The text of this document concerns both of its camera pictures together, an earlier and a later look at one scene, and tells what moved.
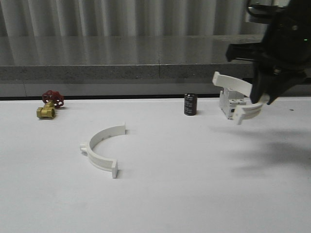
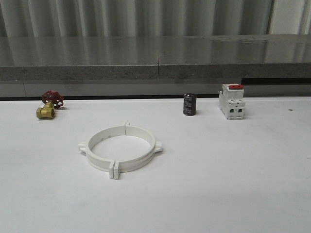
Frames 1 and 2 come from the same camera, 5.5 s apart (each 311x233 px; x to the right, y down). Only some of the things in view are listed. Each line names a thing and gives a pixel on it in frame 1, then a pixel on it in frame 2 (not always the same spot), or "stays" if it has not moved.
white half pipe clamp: [244, 112] to [126, 165]
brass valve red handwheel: [53, 100] stays
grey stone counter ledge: [119, 65] stays
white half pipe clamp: [99, 162] stays
